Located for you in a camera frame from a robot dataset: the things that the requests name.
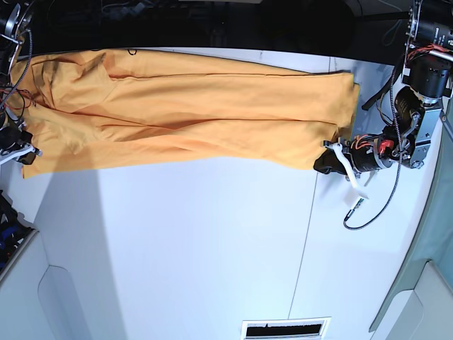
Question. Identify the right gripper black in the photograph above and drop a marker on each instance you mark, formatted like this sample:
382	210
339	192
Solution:
26	151

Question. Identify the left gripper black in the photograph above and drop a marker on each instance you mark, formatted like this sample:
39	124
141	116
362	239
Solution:
328	162

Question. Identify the orange yellow t-shirt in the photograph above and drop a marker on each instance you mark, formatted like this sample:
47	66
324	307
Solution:
106	109

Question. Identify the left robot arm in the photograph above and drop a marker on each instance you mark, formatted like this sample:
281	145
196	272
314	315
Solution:
420	81

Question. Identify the box of dark items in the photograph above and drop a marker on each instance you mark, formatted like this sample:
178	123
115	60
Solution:
13	232

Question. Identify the white slotted vent panel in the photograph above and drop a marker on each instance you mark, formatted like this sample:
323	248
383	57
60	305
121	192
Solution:
311	328

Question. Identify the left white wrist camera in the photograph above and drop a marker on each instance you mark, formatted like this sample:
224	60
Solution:
360	191

